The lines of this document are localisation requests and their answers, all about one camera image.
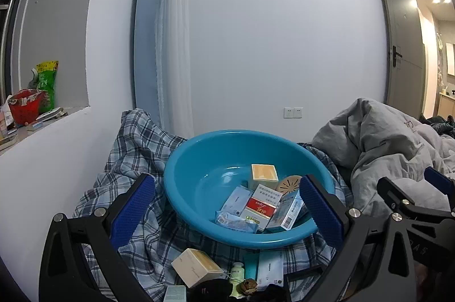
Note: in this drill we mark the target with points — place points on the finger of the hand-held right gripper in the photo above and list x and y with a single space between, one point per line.
391 193
439 178

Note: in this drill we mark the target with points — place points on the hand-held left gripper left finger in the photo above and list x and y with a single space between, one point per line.
133 213

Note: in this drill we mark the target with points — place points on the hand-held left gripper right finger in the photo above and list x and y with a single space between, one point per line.
321 213

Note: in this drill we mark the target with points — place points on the white pale blue box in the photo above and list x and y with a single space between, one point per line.
270 268

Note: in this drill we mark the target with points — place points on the blue plastic basin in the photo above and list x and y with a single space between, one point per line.
199 174

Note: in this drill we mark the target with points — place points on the plain cream box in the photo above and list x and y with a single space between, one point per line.
197 266

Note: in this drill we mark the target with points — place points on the teal slim box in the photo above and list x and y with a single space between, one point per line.
251 264

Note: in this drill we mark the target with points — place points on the gold foil ball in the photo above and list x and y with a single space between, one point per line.
247 285

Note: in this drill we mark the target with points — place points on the pale green bottle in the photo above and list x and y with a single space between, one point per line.
237 275

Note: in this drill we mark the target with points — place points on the black plush toy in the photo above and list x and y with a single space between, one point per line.
213 291

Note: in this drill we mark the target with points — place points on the pale blue barcode carton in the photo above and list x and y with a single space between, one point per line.
288 211

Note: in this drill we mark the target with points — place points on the tan round vented disc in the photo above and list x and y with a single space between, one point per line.
288 185

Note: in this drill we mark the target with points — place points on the grey duvet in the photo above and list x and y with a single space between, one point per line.
384 145

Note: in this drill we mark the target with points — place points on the dark striped cloth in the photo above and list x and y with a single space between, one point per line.
439 124

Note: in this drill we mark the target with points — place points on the blue plaid blanket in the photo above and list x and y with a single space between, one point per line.
124 152

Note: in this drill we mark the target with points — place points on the red and white box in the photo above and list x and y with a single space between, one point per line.
259 206

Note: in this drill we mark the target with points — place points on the orange top cream box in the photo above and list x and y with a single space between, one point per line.
265 174

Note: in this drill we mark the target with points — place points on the wooden cabinet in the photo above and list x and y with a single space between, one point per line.
447 106

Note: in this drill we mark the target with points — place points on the blue white mask packet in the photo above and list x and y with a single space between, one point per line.
236 200

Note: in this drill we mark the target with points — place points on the wrapped blue face mask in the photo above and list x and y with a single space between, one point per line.
234 223

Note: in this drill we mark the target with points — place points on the white remote control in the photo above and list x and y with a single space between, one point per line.
49 114

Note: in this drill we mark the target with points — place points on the small flat box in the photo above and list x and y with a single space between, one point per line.
35 125

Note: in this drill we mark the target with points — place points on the red bag on sill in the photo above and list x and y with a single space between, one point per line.
25 108

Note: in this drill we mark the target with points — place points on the green snack bag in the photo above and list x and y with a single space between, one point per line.
48 85

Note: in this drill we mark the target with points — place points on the stack of boxes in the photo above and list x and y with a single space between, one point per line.
7 124

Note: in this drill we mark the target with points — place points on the grey door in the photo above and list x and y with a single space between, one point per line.
400 21

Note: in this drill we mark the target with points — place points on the white sheer curtain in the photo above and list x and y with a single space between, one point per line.
174 39

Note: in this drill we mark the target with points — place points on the grey blue curtain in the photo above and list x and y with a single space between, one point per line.
145 21

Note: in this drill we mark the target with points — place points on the white wall socket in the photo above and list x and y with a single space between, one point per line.
288 112
298 112

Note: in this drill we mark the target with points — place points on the framed wall picture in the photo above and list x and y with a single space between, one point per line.
450 58

